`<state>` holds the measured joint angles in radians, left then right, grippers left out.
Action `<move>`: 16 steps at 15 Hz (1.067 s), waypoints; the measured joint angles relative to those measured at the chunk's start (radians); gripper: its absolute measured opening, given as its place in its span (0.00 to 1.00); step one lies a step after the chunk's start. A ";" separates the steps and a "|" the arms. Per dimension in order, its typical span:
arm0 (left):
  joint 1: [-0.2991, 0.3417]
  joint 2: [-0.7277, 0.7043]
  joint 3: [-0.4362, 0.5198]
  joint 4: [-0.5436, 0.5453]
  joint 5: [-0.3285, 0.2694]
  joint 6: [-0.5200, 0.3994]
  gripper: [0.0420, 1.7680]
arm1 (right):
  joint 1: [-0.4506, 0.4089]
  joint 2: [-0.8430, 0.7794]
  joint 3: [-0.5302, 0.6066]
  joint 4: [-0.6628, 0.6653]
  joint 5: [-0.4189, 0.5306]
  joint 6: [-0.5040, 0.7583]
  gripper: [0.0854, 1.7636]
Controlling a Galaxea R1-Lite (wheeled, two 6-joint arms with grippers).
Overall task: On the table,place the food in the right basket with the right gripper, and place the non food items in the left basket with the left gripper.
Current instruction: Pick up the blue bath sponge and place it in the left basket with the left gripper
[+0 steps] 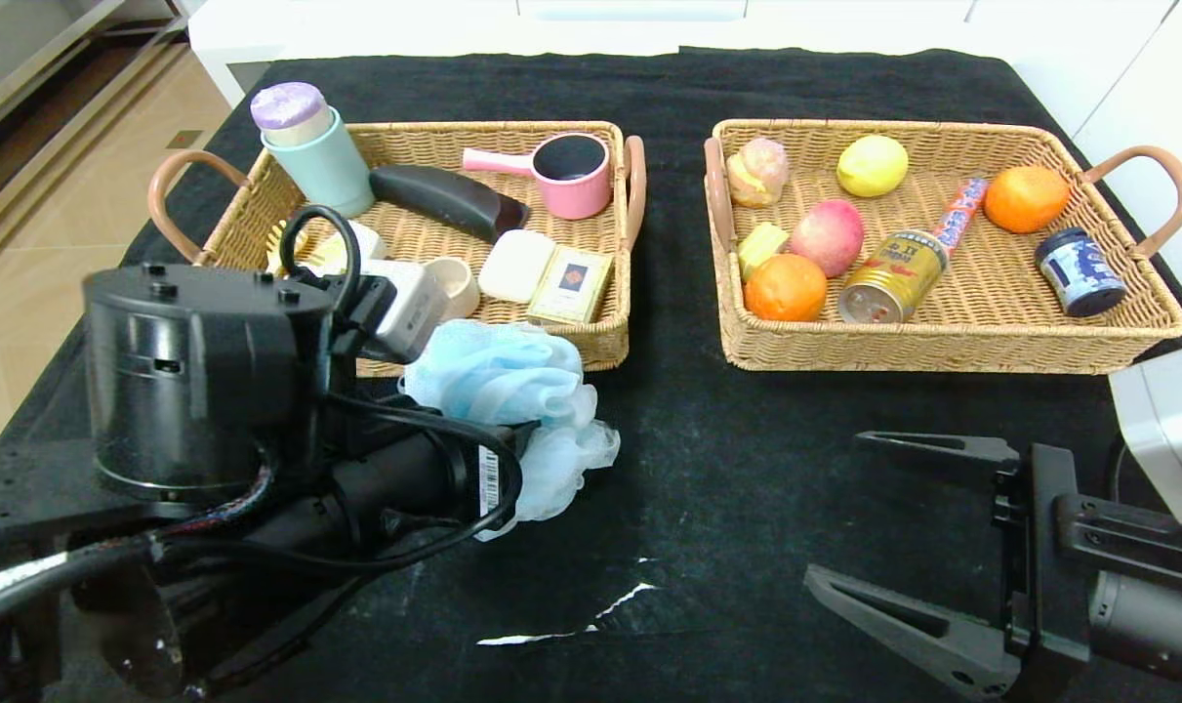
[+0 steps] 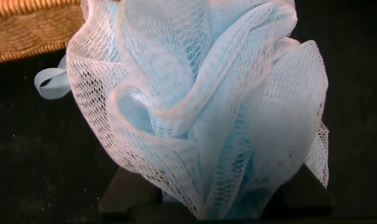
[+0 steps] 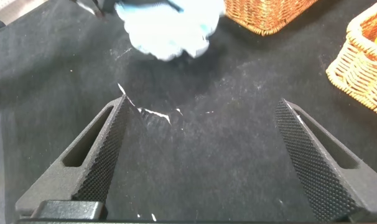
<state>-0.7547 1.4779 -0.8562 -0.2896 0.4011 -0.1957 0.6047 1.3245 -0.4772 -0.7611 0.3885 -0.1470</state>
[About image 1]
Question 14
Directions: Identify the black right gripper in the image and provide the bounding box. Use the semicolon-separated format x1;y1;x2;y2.
802;430;1182;702

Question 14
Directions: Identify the yellow drink can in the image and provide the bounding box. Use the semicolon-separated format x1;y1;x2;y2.
837;229;951;325

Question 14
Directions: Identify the orange fruit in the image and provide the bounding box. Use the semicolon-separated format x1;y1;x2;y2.
983;165;1071;234
744;253;829;323

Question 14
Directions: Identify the pink peach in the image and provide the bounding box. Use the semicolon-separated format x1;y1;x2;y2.
789;199;866;279

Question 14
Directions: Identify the printed card box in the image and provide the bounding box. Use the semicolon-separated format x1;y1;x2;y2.
527;246;616;326

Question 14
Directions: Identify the light blue bath pouf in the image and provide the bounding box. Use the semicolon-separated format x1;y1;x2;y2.
398;319;622;543

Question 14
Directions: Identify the white shampoo bottle blue cap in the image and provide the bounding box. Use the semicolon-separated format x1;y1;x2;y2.
303;221;389;274

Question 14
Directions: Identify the dark blue printed jar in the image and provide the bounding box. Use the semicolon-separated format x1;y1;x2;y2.
1034;227;1128;318

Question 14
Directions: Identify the orange candy tube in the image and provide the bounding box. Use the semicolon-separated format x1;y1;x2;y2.
930;177;989;252

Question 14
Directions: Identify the yellow cake slice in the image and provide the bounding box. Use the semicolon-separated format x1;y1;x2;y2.
737;222;792;279

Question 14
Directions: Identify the yellow lemon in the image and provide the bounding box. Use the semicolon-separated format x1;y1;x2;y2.
836;135;910;198

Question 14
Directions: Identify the pink frosted pastry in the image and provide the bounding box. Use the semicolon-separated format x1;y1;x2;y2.
726;137;791;209

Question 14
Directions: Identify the cream soap bar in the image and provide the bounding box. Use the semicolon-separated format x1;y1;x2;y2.
477;229;557;305

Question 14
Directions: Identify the pink toy saucepan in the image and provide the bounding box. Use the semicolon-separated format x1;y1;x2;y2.
463;131;613;219

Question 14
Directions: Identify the small beige cup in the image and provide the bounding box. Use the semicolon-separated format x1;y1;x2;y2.
427;256;482;321

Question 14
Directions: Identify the dark eggplant shaped object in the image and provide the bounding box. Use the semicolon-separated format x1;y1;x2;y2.
369;164;531;245

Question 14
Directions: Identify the teal plastic cup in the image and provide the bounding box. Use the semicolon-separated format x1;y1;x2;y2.
261;105;375;219

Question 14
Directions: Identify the yellow green brush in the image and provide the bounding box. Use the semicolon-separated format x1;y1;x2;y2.
265;221;310;276

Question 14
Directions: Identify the purple capped beige bottle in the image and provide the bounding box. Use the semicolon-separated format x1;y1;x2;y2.
249;81;336;147

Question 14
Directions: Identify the white cabinet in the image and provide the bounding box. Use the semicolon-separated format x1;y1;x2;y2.
188;0;1001;108

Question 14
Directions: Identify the grey metal cabinet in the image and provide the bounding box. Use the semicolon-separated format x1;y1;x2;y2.
0;0;189;147

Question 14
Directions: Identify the wicker basket with brown handles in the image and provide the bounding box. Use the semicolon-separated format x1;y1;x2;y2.
147;120;647;380
704;118;1182;374

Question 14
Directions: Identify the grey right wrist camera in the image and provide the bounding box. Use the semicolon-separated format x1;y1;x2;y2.
1108;349;1182;525

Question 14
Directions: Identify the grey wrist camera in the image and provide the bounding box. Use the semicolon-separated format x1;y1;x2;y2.
351;259;442;364
1108;349;1182;525

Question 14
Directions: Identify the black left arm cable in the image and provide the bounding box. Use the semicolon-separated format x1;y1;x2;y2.
0;204;525;636

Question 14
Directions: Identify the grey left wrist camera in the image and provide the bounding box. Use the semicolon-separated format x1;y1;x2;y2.
351;259;442;364

